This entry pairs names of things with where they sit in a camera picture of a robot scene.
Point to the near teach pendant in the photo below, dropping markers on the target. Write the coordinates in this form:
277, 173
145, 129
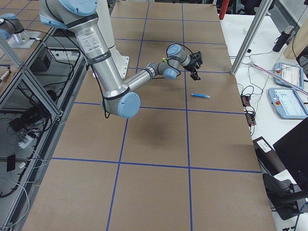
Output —
287, 103

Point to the blue marker pen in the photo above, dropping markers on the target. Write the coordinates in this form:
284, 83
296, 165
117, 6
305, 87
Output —
200, 95

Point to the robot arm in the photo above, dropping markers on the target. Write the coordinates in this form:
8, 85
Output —
119, 98
13, 31

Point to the far teach pendant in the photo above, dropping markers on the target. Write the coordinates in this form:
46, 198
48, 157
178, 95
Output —
290, 73

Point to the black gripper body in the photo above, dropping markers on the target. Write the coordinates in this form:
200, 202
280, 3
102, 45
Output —
191, 65

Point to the black monitor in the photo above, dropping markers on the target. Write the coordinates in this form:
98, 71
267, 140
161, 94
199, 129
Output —
292, 149

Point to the aluminium frame post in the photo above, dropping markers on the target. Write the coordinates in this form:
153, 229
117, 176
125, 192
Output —
258, 18

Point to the black water bottle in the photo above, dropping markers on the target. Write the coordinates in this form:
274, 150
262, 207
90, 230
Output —
282, 39

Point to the white pedestal column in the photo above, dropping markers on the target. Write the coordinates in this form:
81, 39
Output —
105, 27

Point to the red cylinder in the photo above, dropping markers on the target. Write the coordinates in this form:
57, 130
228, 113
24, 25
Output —
223, 9

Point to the orange black connector strip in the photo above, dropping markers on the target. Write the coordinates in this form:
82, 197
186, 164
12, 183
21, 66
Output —
249, 111

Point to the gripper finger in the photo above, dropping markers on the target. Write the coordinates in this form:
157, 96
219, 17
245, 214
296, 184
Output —
193, 76
196, 76

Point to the teach pendant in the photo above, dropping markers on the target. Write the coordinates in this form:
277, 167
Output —
287, 103
290, 73

